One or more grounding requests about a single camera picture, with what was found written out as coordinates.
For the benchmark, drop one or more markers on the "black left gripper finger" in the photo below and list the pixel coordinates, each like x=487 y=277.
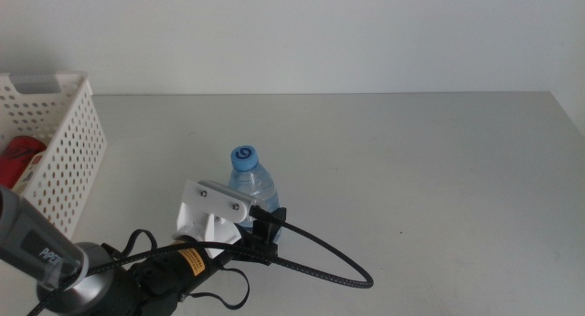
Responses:
x=269 y=224

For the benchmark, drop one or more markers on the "clear water bottle blue cap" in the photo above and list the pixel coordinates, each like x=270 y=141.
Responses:
x=251 y=179

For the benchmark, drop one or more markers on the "red cola can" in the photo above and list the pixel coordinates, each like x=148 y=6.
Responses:
x=16 y=158

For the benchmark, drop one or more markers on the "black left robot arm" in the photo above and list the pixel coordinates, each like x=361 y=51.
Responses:
x=91 y=284

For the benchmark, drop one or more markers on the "white perforated plastic basket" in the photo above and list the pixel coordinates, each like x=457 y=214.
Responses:
x=68 y=161

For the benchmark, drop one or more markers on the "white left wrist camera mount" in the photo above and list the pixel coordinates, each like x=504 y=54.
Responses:
x=205 y=215

